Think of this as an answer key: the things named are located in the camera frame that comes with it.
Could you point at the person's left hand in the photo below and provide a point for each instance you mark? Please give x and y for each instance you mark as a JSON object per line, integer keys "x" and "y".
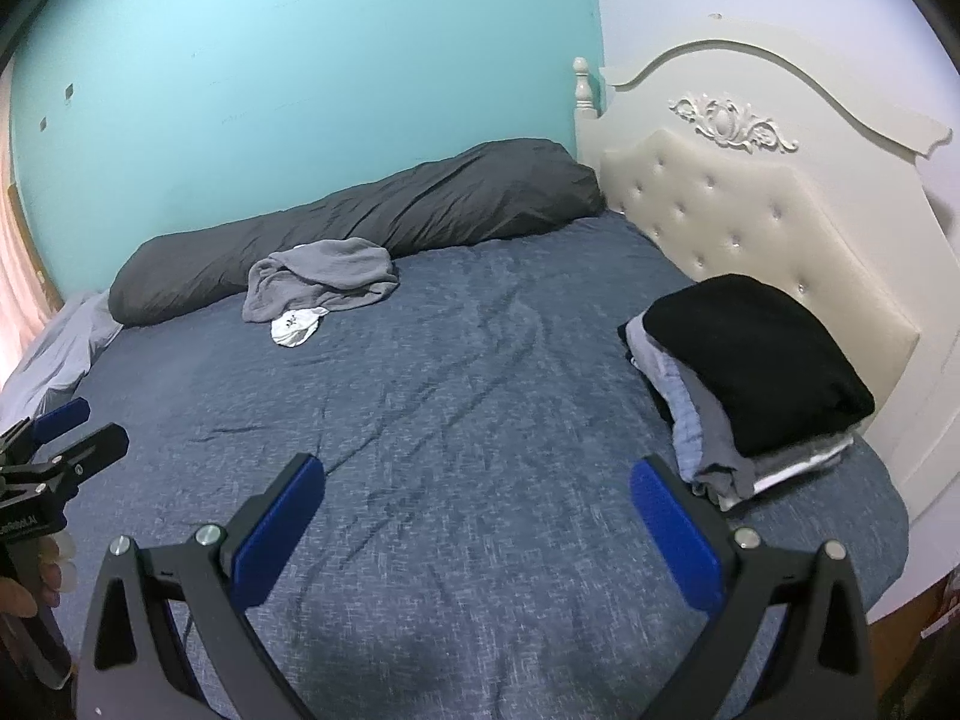
{"x": 19, "y": 600}

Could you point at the black sweater with white trim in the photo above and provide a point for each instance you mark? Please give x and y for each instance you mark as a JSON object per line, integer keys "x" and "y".
{"x": 750, "y": 360}

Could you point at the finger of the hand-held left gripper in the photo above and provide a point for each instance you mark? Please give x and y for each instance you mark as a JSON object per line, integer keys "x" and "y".
{"x": 64, "y": 416}
{"x": 94, "y": 450}

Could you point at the stack of clothes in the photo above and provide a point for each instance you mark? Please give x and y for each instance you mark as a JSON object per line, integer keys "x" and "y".
{"x": 697, "y": 435}

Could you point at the grey crumpled garment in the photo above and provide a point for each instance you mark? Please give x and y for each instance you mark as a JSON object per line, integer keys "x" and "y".
{"x": 330, "y": 274}

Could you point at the white crumpled cloth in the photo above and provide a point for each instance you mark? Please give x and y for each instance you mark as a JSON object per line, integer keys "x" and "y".
{"x": 296, "y": 328}

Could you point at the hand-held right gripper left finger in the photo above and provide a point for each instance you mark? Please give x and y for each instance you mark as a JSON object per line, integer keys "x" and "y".
{"x": 281, "y": 525}

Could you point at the blue patterned bed sheet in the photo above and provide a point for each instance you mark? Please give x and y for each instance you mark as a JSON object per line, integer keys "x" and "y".
{"x": 450, "y": 427}

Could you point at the light grey blanket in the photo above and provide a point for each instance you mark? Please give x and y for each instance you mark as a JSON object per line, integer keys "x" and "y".
{"x": 60, "y": 352}

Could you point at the dark grey long pillow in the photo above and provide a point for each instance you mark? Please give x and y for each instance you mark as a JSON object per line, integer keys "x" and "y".
{"x": 412, "y": 202}

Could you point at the cream tufted headboard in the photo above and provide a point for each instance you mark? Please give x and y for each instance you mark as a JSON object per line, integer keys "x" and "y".
{"x": 750, "y": 202}

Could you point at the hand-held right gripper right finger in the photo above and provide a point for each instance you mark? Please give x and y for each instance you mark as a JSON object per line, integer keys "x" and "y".
{"x": 675, "y": 532}

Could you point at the pink curtain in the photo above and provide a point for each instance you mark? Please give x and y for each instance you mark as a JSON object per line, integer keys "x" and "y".
{"x": 19, "y": 277}

